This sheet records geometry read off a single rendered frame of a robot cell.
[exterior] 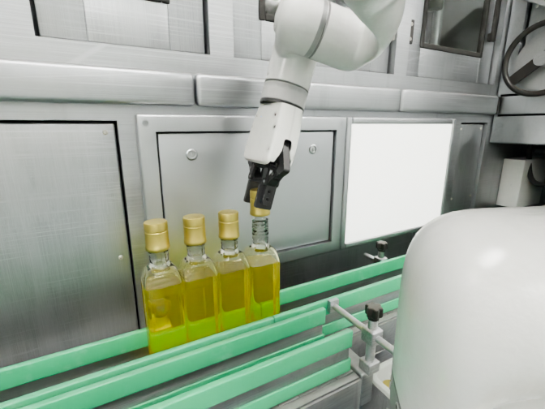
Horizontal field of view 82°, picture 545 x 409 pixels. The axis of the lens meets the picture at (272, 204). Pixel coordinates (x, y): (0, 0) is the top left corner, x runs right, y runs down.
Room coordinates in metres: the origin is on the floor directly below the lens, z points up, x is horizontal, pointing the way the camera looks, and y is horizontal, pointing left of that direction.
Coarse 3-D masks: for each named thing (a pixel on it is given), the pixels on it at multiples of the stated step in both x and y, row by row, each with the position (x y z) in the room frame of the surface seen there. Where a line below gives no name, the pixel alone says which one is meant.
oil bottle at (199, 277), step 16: (208, 256) 0.49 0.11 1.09; (192, 272) 0.45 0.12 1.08; (208, 272) 0.46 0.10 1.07; (192, 288) 0.45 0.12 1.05; (208, 288) 0.46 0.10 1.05; (192, 304) 0.45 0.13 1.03; (208, 304) 0.46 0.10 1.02; (192, 320) 0.44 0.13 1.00; (208, 320) 0.46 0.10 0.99; (192, 336) 0.44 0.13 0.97
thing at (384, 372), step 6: (390, 360) 0.54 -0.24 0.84; (384, 366) 0.53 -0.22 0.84; (390, 366) 0.53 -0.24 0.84; (378, 372) 0.51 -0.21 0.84; (384, 372) 0.52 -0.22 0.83; (390, 372) 0.53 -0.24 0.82; (378, 378) 0.49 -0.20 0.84; (384, 378) 0.52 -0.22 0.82; (378, 384) 0.48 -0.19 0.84; (384, 390) 0.47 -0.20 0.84
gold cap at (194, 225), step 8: (184, 216) 0.48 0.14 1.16; (192, 216) 0.48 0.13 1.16; (200, 216) 0.48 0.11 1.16; (184, 224) 0.47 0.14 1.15; (192, 224) 0.46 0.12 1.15; (200, 224) 0.47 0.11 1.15; (184, 232) 0.47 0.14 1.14; (192, 232) 0.46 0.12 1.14; (200, 232) 0.47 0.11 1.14; (184, 240) 0.47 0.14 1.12; (192, 240) 0.46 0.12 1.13; (200, 240) 0.47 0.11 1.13
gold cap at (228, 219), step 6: (222, 210) 0.51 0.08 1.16; (228, 210) 0.51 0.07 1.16; (234, 210) 0.51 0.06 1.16; (222, 216) 0.49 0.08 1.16; (228, 216) 0.49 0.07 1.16; (234, 216) 0.49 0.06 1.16; (222, 222) 0.49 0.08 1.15; (228, 222) 0.49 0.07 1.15; (234, 222) 0.49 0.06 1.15; (222, 228) 0.49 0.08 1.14; (228, 228) 0.49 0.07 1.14; (234, 228) 0.49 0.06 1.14; (222, 234) 0.49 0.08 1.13; (228, 234) 0.49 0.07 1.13; (234, 234) 0.49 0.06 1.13
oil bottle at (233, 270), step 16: (224, 256) 0.49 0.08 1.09; (240, 256) 0.49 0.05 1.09; (224, 272) 0.47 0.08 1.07; (240, 272) 0.48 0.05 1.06; (224, 288) 0.47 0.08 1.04; (240, 288) 0.48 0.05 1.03; (224, 304) 0.47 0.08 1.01; (240, 304) 0.48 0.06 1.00; (224, 320) 0.47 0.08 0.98; (240, 320) 0.48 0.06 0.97
